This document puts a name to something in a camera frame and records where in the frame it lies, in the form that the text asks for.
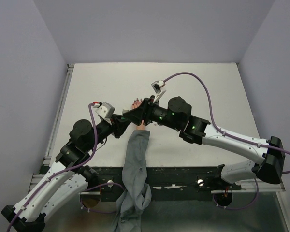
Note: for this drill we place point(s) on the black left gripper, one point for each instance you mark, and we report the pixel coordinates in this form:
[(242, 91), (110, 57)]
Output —
[(119, 125)]

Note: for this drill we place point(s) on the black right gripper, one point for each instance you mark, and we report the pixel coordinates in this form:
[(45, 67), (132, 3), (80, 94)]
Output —
[(143, 111)]

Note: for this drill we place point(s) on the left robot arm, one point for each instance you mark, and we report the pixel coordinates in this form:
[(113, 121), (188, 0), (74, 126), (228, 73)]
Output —
[(67, 176)]

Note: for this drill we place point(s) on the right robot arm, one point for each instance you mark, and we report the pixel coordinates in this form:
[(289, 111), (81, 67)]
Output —
[(264, 160)]

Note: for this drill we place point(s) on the grey sleeve forearm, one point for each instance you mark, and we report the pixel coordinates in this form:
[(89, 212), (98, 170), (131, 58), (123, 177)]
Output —
[(137, 195)]

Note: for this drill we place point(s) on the mannequin hand with painted nails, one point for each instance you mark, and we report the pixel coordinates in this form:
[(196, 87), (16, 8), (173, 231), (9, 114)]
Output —
[(135, 105)]

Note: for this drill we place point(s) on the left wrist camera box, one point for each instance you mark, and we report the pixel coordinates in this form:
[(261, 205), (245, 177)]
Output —
[(104, 110)]

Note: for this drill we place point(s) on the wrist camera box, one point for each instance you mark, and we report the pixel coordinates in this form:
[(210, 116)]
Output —
[(159, 89), (104, 110)]

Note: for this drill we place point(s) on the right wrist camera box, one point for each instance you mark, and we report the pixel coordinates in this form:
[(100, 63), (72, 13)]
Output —
[(159, 89)]

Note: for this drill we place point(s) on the aluminium rail left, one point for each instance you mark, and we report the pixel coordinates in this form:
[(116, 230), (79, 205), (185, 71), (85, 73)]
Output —
[(50, 145)]

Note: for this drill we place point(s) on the black mounting base plate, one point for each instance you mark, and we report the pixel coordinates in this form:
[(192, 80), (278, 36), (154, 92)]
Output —
[(167, 183)]

